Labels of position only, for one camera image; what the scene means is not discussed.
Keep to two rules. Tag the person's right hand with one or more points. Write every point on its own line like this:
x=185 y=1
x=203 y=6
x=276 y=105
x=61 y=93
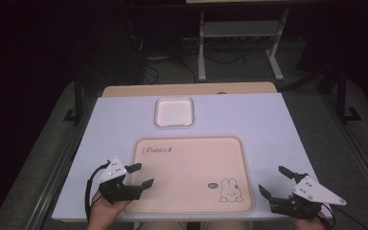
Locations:
x=310 y=222

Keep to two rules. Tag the person's left hand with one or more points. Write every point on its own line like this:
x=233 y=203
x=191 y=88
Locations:
x=105 y=211

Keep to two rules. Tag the aluminium rail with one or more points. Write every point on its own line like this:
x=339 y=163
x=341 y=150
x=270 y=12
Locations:
x=361 y=153
x=54 y=179

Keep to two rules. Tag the white metal desk frame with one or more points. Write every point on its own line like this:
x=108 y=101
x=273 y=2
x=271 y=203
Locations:
x=236 y=28

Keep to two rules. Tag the black metal stand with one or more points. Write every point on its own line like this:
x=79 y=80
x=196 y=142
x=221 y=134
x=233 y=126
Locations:
x=341 y=96
x=78 y=99

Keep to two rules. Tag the beige tray with rabbit print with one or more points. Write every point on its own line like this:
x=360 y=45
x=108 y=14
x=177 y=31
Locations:
x=188 y=179

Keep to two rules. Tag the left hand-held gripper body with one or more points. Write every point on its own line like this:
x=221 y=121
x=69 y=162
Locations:
x=118 y=190

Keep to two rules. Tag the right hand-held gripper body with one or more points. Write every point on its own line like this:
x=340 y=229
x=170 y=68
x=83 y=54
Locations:
x=306 y=198

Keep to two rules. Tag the white square dish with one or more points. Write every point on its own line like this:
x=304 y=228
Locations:
x=174 y=111

